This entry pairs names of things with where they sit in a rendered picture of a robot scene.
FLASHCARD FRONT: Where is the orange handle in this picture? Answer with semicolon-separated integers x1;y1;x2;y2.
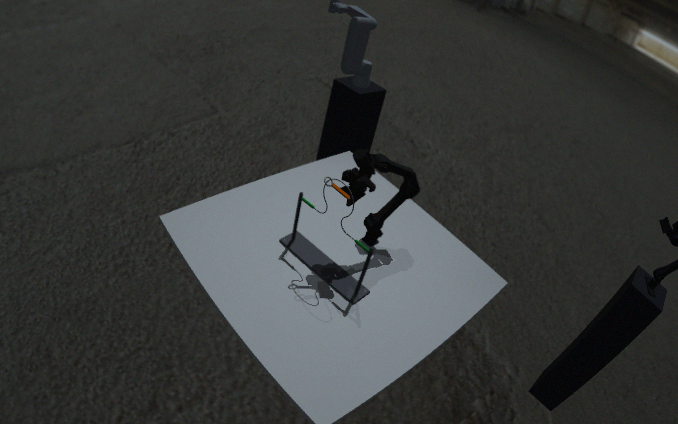
324;176;350;200

